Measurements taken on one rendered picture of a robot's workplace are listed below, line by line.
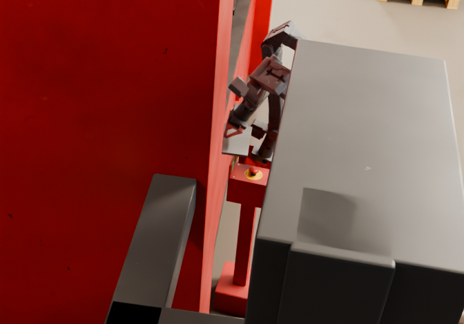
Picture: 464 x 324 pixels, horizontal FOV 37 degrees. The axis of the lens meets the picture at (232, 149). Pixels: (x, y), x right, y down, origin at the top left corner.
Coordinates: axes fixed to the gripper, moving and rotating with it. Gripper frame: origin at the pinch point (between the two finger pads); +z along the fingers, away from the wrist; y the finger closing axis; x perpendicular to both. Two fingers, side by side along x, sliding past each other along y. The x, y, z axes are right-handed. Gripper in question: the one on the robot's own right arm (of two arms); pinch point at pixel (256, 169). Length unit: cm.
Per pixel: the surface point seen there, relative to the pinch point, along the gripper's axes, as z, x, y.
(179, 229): -94, 142, 20
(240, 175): -3.5, 11.9, 5.7
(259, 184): -5.6, 15.0, -2.1
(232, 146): -24.0, 23.8, 13.8
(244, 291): 58, 11, -19
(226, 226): 75, -41, -3
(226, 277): 61, 5, -9
